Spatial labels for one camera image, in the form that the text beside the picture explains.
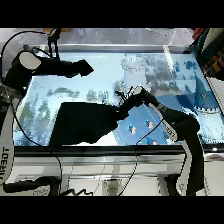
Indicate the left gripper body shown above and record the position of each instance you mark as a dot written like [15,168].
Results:
[79,68]

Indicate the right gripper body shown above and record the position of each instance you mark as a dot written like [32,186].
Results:
[124,108]

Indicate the blue jeans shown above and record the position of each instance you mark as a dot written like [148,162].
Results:
[83,123]

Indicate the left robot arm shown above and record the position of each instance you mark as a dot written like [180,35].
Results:
[23,66]

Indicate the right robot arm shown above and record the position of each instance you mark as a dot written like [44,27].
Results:
[185,126]

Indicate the silver frame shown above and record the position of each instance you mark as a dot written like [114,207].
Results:
[100,163]

